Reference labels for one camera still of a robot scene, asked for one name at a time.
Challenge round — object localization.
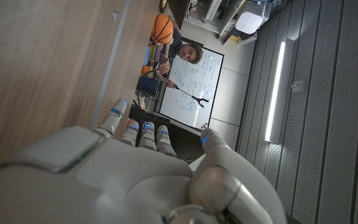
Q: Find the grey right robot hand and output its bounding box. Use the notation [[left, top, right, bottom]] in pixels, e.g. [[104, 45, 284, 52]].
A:
[[0, 98, 288, 224]]

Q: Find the white shelf cabinet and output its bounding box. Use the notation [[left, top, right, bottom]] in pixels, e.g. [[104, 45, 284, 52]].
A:
[[183, 0, 260, 46]]

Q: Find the long ceiling light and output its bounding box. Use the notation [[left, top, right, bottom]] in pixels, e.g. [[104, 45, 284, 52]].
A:
[[264, 41, 287, 143]]

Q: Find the white rounded device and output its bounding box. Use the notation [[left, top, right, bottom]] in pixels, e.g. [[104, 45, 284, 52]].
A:
[[234, 1, 266, 35]]

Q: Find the whiteboard with black frame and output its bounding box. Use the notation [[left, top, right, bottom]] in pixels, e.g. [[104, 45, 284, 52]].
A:
[[153, 46, 225, 133]]

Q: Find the orange toy basketball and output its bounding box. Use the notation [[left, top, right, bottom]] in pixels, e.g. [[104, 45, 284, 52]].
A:
[[150, 13, 175, 45]]

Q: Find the black computer monitor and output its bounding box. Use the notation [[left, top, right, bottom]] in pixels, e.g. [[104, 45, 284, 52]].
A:
[[166, 123, 205, 162]]

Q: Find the black reacher grabber tool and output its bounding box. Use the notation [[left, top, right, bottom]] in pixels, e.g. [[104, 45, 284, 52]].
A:
[[155, 71, 210, 108]]

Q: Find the grey tape strip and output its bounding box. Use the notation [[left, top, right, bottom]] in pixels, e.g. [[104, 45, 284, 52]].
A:
[[88, 0, 132, 130]]

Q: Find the person in dark shirt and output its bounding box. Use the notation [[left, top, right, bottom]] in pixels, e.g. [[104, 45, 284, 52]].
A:
[[149, 27, 204, 90]]

